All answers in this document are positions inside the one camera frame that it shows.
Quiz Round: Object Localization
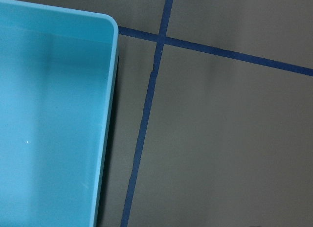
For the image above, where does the light blue plastic bin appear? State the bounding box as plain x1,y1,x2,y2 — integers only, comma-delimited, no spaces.
0,0,118,227

